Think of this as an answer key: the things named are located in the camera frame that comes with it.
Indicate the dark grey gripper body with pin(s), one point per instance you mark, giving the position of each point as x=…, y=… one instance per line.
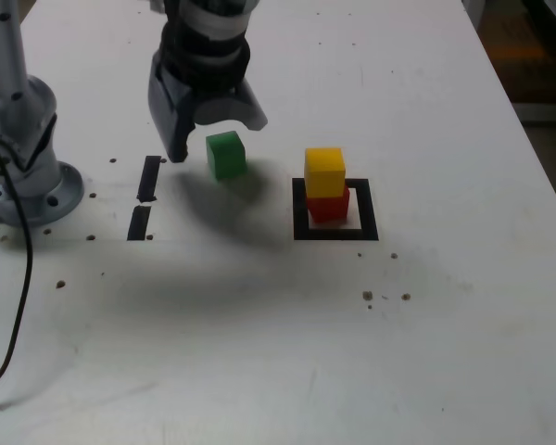
x=176, y=92

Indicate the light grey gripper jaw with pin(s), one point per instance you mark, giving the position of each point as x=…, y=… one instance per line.
x=222, y=109

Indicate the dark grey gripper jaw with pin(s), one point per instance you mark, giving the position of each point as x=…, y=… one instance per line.
x=176, y=134

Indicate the green cube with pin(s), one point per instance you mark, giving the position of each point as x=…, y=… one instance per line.
x=226, y=157

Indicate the yellow cube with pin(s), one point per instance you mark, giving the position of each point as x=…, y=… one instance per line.
x=324, y=174

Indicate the red cube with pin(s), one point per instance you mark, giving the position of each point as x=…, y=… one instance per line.
x=329, y=208

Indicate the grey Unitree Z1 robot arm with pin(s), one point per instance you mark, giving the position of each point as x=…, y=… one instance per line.
x=18, y=153

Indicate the black tape square outline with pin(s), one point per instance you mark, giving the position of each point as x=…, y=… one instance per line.
x=333, y=234

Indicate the black tape strip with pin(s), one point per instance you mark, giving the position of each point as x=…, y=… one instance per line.
x=149, y=176

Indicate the brown wooden cabinet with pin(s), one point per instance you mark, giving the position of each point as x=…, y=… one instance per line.
x=537, y=69

